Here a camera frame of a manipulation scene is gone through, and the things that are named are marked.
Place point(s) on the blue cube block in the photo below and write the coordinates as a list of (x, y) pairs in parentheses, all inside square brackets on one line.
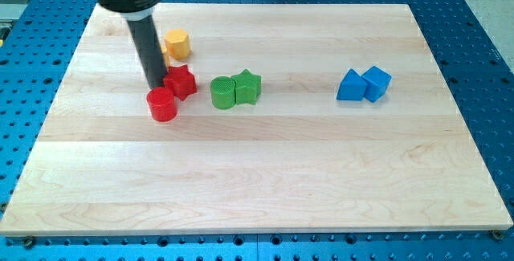
[(377, 83)]

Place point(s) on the green star block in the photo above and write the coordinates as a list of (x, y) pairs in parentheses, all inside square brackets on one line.
[(247, 87)]

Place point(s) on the green cylinder block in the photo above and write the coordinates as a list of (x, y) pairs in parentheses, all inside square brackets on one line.
[(222, 89)]

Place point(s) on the light wooden board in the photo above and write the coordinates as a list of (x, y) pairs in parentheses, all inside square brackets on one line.
[(299, 160)]

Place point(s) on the red star block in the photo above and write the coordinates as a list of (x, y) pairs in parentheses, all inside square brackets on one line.
[(180, 81)]

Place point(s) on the red cylinder block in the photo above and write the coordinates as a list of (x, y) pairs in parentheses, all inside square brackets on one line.
[(162, 104)]

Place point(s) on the blue triangular prism block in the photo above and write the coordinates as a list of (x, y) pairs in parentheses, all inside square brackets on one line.
[(352, 87)]

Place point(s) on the yellow hexagonal prism block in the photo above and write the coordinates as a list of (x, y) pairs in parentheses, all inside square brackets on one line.
[(177, 43)]

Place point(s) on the yellow block behind rod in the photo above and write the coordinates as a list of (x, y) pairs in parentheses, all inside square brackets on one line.
[(165, 56)]

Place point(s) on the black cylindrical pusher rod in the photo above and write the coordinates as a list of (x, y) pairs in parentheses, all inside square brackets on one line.
[(148, 47)]

